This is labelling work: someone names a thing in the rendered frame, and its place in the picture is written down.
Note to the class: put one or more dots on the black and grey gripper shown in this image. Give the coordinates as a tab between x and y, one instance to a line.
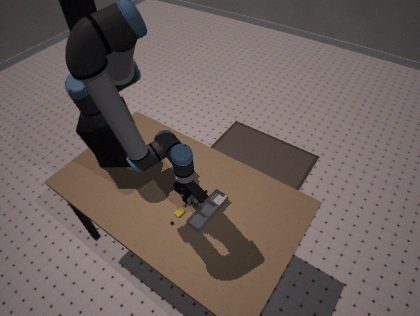
179	188

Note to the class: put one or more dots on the grey rack of bins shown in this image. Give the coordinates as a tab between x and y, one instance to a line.
207	210

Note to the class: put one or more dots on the yellow square pad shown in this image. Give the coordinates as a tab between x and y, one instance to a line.
179	212

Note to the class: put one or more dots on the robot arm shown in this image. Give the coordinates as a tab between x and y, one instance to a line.
116	28

